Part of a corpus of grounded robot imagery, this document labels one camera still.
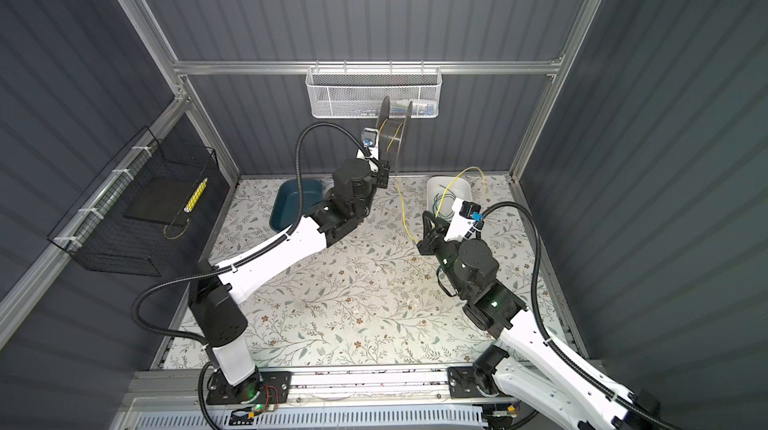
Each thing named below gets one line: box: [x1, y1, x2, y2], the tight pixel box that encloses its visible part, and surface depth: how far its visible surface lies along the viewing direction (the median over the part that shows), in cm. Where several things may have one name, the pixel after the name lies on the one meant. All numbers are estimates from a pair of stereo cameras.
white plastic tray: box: [427, 176, 472, 217], surface depth 114 cm
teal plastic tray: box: [269, 179, 324, 231], surface depth 114 cm
